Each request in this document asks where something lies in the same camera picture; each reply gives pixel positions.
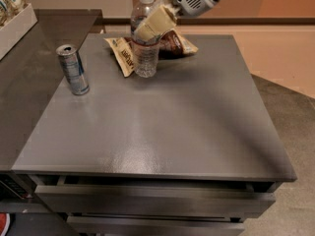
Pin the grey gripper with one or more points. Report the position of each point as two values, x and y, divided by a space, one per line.
184 0

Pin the red white object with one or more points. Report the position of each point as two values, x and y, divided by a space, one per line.
5 221

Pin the grey upper drawer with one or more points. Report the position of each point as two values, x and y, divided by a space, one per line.
155 197

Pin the snack packets in box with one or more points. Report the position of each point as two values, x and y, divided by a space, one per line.
9 9

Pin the white snack box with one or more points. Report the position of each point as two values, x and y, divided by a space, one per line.
16 29

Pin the grey drawer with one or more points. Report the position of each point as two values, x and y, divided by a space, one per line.
155 197
152 227

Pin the brown cream chip bag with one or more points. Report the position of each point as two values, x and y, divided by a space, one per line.
172 45

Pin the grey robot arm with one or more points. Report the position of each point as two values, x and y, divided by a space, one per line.
163 16

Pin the clear plastic water bottle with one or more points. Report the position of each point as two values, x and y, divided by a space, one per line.
145 53

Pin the grey lower drawer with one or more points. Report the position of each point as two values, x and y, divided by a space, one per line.
152 227

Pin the silver blue redbull can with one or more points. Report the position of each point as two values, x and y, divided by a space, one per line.
72 67

